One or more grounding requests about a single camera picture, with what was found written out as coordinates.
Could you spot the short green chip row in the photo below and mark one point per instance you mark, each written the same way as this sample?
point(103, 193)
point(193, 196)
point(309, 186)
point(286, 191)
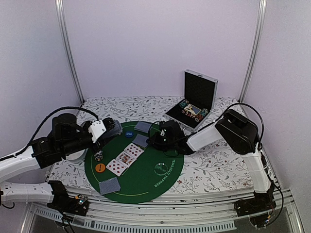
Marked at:
point(184, 103)

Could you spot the white ceramic bowl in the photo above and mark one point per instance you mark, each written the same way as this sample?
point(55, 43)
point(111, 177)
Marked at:
point(76, 156)

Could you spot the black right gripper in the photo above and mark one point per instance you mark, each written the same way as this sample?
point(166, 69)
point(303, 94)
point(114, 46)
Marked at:
point(154, 141)

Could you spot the blue small blind button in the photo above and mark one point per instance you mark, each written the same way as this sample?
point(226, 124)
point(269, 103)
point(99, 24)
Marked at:
point(129, 134)

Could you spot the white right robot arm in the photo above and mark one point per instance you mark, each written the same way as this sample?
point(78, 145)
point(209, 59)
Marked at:
point(240, 133)

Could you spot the right aluminium frame post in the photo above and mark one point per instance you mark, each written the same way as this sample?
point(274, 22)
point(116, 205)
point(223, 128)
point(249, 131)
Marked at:
point(254, 50)

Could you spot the face down community card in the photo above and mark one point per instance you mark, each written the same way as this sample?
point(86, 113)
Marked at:
point(141, 140)

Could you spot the aluminium poker chip case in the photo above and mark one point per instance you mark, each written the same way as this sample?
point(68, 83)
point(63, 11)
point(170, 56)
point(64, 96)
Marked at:
point(200, 90)

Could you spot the face up red nine card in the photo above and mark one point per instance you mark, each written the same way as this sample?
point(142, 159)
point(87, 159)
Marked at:
point(116, 167)

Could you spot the clear dealer button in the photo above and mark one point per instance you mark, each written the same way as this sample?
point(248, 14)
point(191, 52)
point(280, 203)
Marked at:
point(160, 169)

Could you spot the long mixed chip row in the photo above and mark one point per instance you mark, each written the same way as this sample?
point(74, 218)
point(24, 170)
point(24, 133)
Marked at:
point(201, 115)

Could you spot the face up red eight card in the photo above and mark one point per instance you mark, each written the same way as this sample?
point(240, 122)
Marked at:
point(133, 150)

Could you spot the face up queen card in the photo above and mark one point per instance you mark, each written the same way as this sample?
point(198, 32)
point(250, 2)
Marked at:
point(125, 158)

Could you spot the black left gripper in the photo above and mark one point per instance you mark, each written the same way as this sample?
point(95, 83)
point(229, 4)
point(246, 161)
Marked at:
point(101, 142)

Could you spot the red dice row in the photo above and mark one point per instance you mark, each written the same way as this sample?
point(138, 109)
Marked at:
point(189, 114)

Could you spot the front aluminium rail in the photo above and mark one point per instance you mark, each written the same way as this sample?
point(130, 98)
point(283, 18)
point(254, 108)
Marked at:
point(185, 213)

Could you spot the orange big blind button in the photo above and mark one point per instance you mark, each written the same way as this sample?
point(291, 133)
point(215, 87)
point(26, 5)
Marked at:
point(100, 168)

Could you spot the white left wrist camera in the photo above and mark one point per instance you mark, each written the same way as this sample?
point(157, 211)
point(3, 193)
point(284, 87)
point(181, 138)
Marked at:
point(99, 127)

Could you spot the aluminium frame post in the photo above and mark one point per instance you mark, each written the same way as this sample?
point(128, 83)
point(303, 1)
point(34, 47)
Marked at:
point(254, 50)
point(59, 4)

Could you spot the left aluminium frame post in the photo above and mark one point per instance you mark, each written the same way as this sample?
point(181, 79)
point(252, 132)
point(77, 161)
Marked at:
point(59, 4)

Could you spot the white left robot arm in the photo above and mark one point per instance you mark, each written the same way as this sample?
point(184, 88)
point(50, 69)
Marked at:
point(65, 138)

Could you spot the green round poker mat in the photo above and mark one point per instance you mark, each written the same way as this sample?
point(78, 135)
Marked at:
point(139, 183)

